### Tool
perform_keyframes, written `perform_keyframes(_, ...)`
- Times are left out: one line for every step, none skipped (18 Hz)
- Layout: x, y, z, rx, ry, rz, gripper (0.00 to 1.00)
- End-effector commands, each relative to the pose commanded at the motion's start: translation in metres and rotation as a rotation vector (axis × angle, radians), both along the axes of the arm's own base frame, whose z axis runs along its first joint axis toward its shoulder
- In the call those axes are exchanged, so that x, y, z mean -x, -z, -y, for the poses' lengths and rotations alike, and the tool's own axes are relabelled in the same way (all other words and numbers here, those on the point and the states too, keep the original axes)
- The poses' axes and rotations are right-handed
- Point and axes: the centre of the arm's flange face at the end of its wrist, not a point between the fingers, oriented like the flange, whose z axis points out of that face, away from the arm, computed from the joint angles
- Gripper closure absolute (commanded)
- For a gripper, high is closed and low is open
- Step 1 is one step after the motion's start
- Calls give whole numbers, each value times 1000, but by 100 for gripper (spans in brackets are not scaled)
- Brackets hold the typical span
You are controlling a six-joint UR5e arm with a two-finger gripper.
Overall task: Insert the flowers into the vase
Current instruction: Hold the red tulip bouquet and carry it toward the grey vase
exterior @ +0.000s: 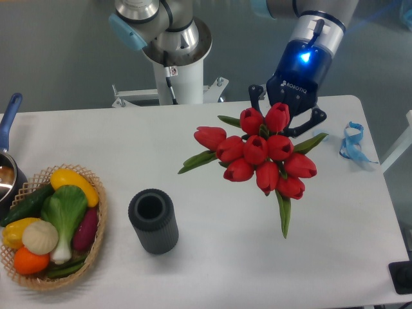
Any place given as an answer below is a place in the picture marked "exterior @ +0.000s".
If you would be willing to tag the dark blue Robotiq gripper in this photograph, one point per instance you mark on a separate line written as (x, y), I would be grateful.
(302, 69)

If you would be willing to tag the red tulip bouquet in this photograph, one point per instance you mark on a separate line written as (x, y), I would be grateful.
(264, 152)

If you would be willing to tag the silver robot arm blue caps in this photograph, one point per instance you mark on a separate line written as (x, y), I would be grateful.
(176, 42)

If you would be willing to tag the dark grey ribbed vase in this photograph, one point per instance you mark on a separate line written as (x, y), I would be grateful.
(151, 213)

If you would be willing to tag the blue ribbon strip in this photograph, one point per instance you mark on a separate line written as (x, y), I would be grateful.
(351, 143)

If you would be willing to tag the black device at edge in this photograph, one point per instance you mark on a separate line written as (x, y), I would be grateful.
(401, 276)

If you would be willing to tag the yellow squash toy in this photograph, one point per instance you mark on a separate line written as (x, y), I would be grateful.
(62, 177)

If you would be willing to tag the purple sweet potato toy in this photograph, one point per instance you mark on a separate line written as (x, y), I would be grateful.
(85, 234)

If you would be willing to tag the green bok choy toy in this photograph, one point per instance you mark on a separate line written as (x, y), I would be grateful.
(64, 209)

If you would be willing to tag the woven wicker basket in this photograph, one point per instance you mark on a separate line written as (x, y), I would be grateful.
(40, 282)

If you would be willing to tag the dark green cucumber toy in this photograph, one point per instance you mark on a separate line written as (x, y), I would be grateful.
(30, 206)

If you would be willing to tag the cream garlic toy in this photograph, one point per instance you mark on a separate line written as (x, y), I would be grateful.
(40, 237)

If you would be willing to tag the green pea pod toy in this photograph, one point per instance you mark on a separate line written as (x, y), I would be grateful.
(66, 269)

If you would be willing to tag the yellow bell pepper toy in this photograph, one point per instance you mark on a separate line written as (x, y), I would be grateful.
(13, 232)

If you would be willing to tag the orange fruit toy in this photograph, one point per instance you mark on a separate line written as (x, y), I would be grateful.
(28, 263)

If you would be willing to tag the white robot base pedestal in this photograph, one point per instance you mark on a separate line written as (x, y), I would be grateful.
(174, 85)

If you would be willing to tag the blue handled saucepan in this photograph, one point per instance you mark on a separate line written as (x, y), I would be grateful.
(12, 178)

